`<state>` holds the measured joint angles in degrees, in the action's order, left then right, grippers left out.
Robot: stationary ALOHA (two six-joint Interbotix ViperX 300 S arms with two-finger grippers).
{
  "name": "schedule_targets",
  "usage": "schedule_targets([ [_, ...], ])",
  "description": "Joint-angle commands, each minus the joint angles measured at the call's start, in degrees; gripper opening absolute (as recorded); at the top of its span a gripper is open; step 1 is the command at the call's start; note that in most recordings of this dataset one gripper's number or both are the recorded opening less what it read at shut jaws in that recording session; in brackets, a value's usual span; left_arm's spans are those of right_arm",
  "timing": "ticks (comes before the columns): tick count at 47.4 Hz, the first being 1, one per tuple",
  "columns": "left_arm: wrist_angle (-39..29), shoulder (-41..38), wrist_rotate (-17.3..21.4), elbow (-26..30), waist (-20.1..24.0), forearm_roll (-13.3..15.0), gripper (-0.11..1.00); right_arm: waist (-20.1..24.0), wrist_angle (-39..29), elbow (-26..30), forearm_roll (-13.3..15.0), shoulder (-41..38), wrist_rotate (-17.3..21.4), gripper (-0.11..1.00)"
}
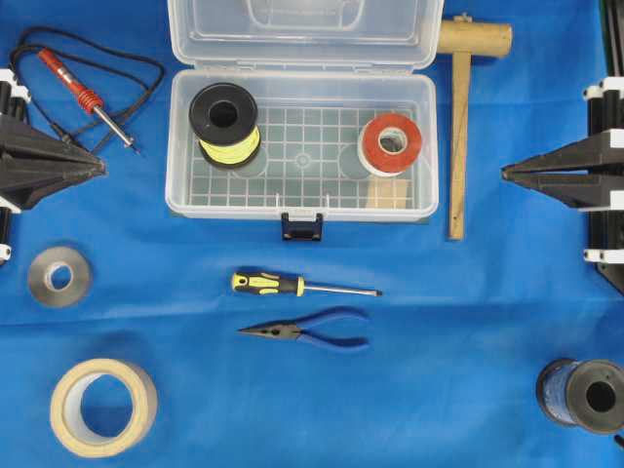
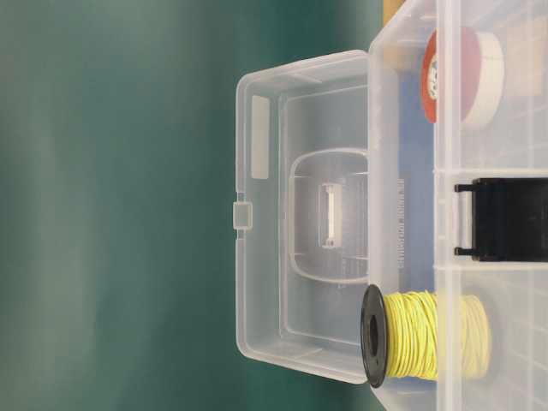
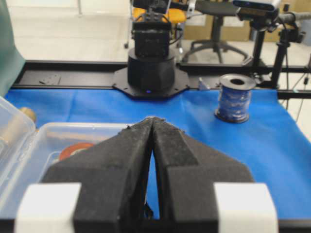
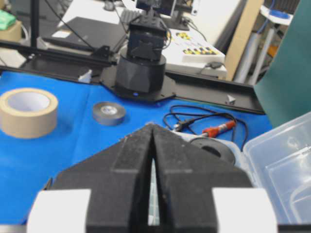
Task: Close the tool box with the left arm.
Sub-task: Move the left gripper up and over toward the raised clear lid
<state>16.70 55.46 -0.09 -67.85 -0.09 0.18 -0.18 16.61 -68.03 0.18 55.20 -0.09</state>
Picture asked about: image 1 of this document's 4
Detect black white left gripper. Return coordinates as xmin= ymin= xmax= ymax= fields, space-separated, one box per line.
xmin=0 ymin=68 xmax=107 ymax=267

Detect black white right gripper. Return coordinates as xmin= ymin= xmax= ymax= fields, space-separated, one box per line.
xmin=501 ymin=77 xmax=623 ymax=292

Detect clear plastic tool box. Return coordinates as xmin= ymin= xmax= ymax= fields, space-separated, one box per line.
xmin=165 ymin=1 xmax=444 ymax=222

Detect blue tool box latch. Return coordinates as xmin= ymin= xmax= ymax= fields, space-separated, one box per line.
xmin=281 ymin=213 xmax=324 ymax=242

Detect grey tape roll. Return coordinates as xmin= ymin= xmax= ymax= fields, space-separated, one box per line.
xmin=27 ymin=247 xmax=93 ymax=308

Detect wooden mallet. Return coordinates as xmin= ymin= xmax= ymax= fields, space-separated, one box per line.
xmin=437 ymin=15 xmax=513 ymax=241

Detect red tape roll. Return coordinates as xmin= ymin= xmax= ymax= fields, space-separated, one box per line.
xmin=357 ymin=113 xmax=422 ymax=177

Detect blue table cloth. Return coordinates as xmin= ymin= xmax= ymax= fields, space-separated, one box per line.
xmin=1 ymin=1 xmax=623 ymax=467

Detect small wooden block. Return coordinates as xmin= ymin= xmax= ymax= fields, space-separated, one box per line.
xmin=366 ymin=176 xmax=410 ymax=210

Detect beige masking tape roll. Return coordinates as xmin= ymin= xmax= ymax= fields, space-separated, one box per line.
xmin=49 ymin=358 xmax=158 ymax=458

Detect yellow black screwdriver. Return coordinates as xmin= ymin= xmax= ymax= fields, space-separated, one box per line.
xmin=231 ymin=272 xmax=382 ymax=297

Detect red handled soldering iron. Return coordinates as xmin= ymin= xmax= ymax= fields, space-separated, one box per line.
xmin=37 ymin=48 xmax=138 ymax=154

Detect black soldering iron cable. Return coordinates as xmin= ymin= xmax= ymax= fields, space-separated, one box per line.
xmin=8 ymin=26 xmax=166 ymax=152

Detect yellow wire spool black flanges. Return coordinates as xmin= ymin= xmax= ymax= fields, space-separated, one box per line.
xmin=188 ymin=82 xmax=261 ymax=170

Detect blue wire spool black flanges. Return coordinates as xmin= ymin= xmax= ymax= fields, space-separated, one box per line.
xmin=535 ymin=358 xmax=623 ymax=435

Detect blue handled needle-nose pliers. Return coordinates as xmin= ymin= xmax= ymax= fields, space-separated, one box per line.
xmin=238 ymin=307 xmax=369 ymax=353

